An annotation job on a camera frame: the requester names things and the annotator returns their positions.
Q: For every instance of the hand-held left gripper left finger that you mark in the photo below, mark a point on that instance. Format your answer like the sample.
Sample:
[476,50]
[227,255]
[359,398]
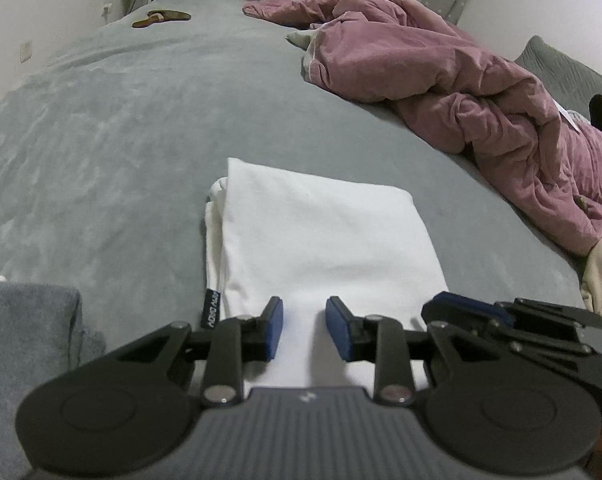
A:
[275,330]

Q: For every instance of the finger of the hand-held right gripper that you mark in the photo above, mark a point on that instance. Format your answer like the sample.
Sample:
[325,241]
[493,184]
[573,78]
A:
[471,305]
[536,340]

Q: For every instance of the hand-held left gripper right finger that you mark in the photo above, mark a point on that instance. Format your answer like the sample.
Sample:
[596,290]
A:
[337,332]

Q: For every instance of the white sweatshirt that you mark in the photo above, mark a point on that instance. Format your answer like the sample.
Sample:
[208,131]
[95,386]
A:
[321,230]

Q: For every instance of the white paper tag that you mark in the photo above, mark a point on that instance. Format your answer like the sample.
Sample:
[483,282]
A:
[572,119]

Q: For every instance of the pink quilt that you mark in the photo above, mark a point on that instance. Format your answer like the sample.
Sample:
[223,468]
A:
[431,70]

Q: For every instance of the grey folded cloth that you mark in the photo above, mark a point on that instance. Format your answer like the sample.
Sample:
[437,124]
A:
[31,360]

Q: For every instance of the grey pillow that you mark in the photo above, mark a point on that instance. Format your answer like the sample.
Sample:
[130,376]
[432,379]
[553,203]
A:
[556,65]

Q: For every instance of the white wall socket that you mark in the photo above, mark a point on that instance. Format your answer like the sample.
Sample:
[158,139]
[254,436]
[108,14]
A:
[26,51]
[107,8]

